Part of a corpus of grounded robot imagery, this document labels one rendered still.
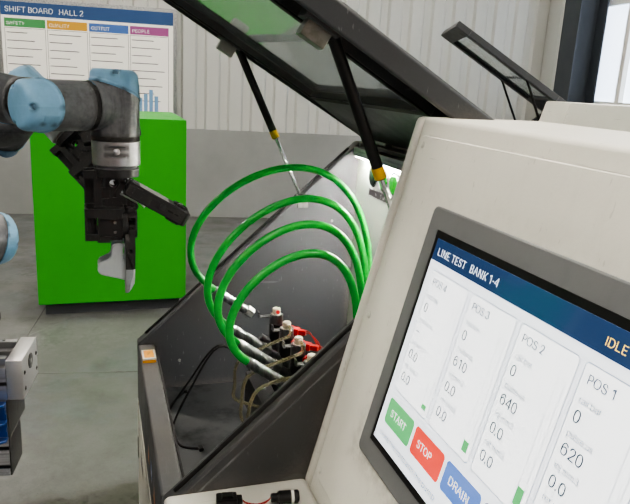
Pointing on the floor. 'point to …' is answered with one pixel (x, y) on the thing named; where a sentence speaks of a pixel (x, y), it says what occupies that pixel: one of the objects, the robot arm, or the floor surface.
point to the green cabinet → (150, 158)
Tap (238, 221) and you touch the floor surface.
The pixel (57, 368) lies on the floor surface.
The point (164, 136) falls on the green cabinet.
